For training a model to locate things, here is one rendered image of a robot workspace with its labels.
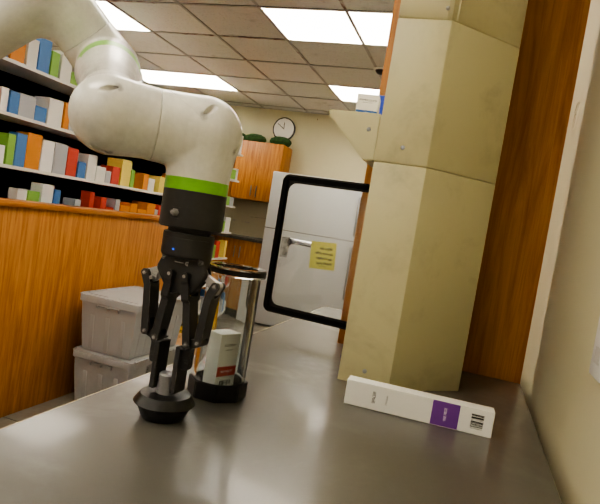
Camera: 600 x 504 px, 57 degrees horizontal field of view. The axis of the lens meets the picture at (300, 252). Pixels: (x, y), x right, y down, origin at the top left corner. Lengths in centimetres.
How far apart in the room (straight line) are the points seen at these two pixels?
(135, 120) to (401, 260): 63
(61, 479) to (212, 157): 43
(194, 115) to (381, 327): 62
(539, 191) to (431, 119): 46
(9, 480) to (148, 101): 47
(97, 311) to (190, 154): 267
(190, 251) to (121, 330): 255
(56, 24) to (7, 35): 9
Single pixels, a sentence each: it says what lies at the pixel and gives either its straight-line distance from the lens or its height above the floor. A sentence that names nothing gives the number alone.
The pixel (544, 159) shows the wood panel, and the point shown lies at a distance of 156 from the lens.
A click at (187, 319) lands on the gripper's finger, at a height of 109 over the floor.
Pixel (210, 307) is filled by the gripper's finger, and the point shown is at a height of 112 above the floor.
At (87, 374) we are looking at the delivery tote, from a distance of 351.
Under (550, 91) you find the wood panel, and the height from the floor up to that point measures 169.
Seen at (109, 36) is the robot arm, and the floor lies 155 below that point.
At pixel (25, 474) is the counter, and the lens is 72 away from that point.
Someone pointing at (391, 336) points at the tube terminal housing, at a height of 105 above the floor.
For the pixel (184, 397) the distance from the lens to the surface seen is 86.
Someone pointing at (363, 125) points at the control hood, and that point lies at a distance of 121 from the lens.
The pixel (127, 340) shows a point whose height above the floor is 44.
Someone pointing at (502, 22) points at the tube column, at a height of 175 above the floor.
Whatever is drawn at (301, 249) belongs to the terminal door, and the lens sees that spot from 156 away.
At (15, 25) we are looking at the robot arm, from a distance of 119.
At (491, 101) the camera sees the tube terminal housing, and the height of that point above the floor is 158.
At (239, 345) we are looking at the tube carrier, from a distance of 95.
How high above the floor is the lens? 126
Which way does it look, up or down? 3 degrees down
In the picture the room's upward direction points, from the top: 9 degrees clockwise
